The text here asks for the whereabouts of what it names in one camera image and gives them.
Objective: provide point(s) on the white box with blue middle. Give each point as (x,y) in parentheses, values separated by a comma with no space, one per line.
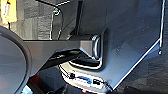
(83,80)

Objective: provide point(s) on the thick grey robot limb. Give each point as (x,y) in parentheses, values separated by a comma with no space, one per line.
(50,46)

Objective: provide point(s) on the grey round robot joint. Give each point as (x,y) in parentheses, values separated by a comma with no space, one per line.
(13,60)

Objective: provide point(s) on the yellow object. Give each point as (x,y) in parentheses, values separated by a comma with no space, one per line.
(10,10)

